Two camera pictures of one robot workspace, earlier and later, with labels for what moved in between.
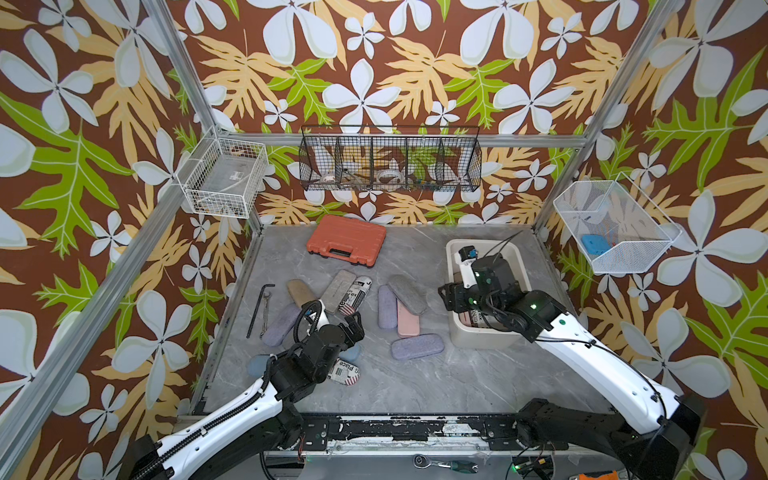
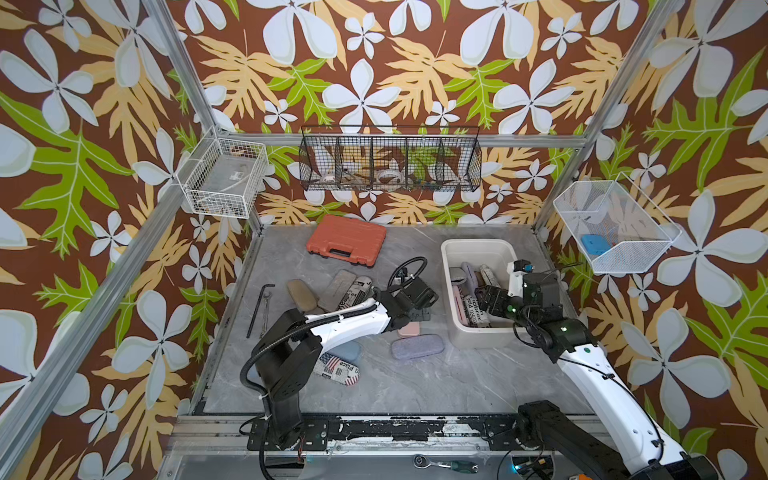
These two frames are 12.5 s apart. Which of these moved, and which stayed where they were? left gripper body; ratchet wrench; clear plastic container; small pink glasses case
Moved: left gripper body
Stayed: clear plastic container; ratchet wrench; small pink glasses case
